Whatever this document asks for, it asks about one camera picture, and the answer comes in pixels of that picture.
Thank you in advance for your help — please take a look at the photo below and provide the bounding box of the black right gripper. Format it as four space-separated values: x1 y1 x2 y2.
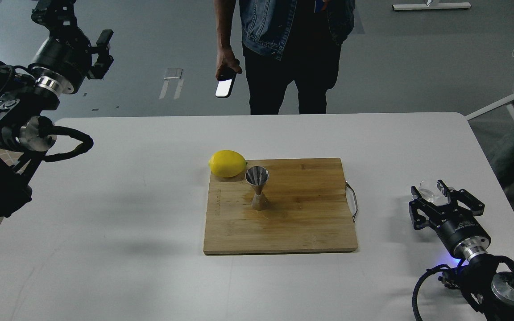
409 180 491 259

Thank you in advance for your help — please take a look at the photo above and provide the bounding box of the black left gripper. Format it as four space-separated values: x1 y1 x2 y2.
30 0 114 95

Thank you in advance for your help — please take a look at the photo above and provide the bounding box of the clear glass cup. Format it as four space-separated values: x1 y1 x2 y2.
418 179 448 206

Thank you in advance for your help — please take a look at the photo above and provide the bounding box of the steel double jigger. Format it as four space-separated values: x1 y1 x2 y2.
245 166 270 211

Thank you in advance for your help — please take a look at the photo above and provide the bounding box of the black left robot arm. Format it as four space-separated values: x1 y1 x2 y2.
0 0 113 218

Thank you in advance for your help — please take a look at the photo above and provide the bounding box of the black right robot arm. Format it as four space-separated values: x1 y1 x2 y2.
409 180 514 321

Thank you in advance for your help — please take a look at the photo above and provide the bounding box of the bystander right hand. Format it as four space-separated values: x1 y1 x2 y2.
216 47 243 79

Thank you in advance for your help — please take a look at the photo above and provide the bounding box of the wooden cutting board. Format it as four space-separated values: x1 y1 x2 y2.
203 158 358 255

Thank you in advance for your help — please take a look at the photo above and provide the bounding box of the black smartphone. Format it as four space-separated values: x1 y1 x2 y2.
215 67 237 98

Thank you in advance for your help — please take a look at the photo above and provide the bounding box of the yellow lemon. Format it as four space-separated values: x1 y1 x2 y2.
208 150 247 177

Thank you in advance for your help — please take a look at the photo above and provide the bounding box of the bystander in denim jacket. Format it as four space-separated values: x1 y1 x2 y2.
213 0 356 115

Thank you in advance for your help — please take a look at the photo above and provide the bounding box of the white floor bar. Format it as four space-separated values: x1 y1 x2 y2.
392 0 472 12

